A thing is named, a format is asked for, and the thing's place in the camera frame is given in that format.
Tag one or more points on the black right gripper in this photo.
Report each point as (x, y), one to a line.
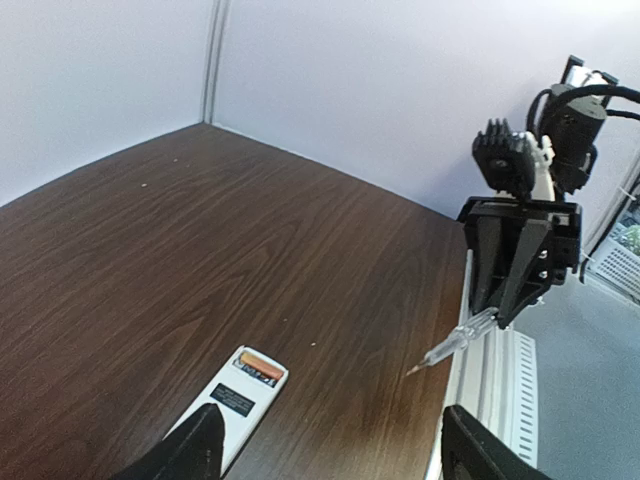
(510, 241)

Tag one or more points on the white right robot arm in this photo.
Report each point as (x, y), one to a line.
(571, 113)

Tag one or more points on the aluminium front rail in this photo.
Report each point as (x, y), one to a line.
(495, 379)

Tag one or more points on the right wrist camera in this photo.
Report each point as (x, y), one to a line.
(515, 164)

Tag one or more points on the clear handle screwdriver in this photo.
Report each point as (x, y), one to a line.
(455, 342)

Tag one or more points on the aluminium right corner post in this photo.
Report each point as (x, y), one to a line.
(213, 52)

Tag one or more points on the orange battery in remote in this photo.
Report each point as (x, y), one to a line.
(261, 366)

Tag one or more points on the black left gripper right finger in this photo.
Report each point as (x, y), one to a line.
(470, 451)

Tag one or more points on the white remote control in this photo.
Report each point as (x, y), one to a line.
(243, 397)

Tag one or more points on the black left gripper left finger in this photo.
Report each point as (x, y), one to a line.
(194, 450)

